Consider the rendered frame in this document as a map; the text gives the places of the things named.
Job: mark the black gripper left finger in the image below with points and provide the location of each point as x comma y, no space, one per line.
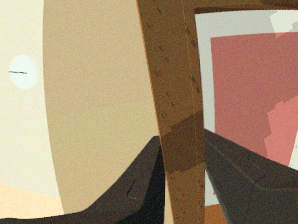
138,197

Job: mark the tan flat rectangular board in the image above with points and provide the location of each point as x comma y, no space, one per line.
98,98

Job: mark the brown picture frame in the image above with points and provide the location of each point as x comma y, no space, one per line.
229,66

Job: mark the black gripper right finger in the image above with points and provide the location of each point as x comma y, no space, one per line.
251,189

